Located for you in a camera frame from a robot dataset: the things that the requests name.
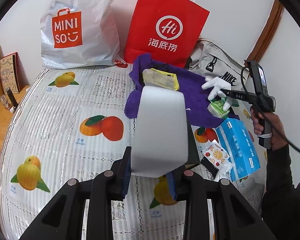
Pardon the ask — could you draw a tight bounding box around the green tissue pack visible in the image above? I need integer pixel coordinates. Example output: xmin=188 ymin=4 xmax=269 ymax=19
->
xmin=207 ymin=99 xmax=230 ymax=119

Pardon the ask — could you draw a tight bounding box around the orange print wet wipe packet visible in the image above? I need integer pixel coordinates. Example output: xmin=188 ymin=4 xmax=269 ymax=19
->
xmin=201 ymin=140 xmax=230 ymax=170

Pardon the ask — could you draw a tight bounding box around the white foam block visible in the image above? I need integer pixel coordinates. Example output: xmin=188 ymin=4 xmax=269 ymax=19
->
xmin=130 ymin=86 xmax=188 ymax=178

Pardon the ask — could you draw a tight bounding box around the yellow black mesh bag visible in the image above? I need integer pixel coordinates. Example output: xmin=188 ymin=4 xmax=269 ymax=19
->
xmin=142 ymin=68 xmax=180 ymax=91

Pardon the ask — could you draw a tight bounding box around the person's right forearm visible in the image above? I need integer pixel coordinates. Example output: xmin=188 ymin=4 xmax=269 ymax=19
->
xmin=261 ymin=145 xmax=300 ymax=239

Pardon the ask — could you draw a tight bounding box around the blue tissue pack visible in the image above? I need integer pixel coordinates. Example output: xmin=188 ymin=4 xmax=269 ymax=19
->
xmin=216 ymin=118 xmax=260 ymax=181

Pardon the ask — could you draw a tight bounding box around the grey Nike bag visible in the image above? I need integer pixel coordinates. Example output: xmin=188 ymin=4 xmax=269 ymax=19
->
xmin=185 ymin=38 xmax=249 ymax=90

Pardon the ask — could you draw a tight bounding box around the purple towel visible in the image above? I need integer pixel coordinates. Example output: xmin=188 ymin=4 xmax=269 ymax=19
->
xmin=124 ymin=52 xmax=241 ymax=129

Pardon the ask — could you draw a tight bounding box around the dark green tea tin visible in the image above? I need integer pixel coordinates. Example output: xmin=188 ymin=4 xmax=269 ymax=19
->
xmin=185 ymin=123 xmax=218 ymax=180

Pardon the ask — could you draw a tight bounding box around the fruit pattern tablecloth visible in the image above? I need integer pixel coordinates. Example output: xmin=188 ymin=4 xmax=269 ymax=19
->
xmin=0 ymin=64 xmax=266 ymax=239

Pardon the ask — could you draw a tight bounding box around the wooden side table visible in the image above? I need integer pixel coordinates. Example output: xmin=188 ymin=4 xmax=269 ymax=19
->
xmin=0 ymin=84 xmax=31 ymax=156

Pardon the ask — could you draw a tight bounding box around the red Haidilao paper bag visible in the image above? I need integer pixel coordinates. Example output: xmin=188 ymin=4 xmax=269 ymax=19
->
xmin=123 ymin=0 xmax=210 ymax=68

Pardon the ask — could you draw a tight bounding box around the brown patterned box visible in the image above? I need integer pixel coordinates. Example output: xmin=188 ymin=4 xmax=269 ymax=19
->
xmin=0 ymin=53 xmax=20 ymax=94

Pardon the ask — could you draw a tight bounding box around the white Miniso plastic bag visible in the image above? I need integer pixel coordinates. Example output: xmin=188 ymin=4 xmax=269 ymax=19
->
xmin=40 ymin=0 xmax=125 ymax=69

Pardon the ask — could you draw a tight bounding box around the black cable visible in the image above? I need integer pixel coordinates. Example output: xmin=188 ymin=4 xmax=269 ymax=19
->
xmin=239 ymin=65 xmax=300 ymax=158

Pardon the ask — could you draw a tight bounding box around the brown wooden door frame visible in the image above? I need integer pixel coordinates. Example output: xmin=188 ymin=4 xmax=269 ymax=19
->
xmin=247 ymin=0 xmax=284 ymax=62

